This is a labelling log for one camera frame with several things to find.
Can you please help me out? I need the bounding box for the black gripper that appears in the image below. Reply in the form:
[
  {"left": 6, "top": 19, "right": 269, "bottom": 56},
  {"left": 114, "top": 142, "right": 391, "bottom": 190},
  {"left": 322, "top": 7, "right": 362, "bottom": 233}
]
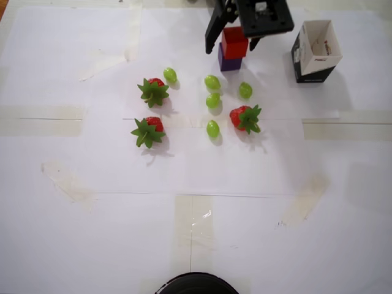
[{"left": 205, "top": 0, "right": 263, "bottom": 55}]

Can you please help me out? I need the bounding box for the red wooden cube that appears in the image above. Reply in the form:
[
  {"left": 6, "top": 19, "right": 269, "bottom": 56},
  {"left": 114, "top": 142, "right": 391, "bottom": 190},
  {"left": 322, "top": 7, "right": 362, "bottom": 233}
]
[{"left": 220, "top": 26, "right": 248, "bottom": 59}]

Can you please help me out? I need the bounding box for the purple wooden cube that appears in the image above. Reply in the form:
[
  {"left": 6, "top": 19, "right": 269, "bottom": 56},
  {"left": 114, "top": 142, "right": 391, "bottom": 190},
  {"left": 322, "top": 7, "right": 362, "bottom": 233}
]
[{"left": 217, "top": 42, "right": 243, "bottom": 72}]

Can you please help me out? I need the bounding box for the green plastic grape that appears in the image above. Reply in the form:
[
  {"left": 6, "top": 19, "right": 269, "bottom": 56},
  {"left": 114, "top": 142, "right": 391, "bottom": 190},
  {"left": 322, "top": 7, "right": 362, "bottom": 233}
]
[
  {"left": 162, "top": 67, "right": 178, "bottom": 83},
  {"left": 206, "top": 119, "right": 221, "bottom": 138},
  {"left": 203, "top": 92, "right": 220, "bottom": 110},
  {"left": 238, "top": 81, "right": 254, "bottom": 100},
  {"left": 204, "top": 74, "right": 222, "bottom": 91}
]

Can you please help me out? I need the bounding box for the red plastic strawberry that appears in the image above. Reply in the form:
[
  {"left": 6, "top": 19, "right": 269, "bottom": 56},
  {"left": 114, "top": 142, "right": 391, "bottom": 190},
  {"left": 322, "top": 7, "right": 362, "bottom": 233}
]
[
  {"left": 137, "top": 77, "right": 170, "bottom": 109},
  {"left": 229, "top": 104, "right": 263, "bottom": 135},
  {"left": 130, "top": 116, "right": 167, "bottom": 150}
]

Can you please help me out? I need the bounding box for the white black cardboard box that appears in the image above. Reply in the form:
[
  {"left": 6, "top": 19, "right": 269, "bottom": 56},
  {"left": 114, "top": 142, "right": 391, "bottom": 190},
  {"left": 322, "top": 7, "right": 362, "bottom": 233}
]
[{"left": 290, "top": 19, "right": 343, "bottom": 85}]

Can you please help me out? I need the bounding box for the clear tape strip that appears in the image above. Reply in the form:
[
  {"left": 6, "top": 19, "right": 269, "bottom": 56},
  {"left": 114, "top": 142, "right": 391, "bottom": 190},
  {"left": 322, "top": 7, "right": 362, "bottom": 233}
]
[
  {"left": 175, "top": 194, "right": 215, "bottom": 247},
  {"left": 0, "top": 105, "right": 86, "bottom": 138},
  {"left": 280, "top": 174, "right": 331, "bottom": 228},
  {"left": 302, "top": 110, "right": 392, "bottom": 141},
  {"left": 78, "top": 48, "right": 128, "bottom": 82},
  {"left": 124, "top": 0, "right": 144, "bottom": 61},
  {"left": 40, "top": 160, "right": 99, "bottom": 213}
]

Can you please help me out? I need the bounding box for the black round object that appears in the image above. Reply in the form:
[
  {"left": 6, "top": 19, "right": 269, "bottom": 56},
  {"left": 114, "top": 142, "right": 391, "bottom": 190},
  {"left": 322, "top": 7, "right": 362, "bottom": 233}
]
[{"left": 154, "top": 271, "right": 239, "bottom": 294}]

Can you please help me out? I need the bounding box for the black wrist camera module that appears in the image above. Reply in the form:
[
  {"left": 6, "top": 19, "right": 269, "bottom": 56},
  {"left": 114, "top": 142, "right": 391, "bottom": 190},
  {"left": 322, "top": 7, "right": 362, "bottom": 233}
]
[{"left": 238, "top": 0, "right": 295, "bottom": 39}]

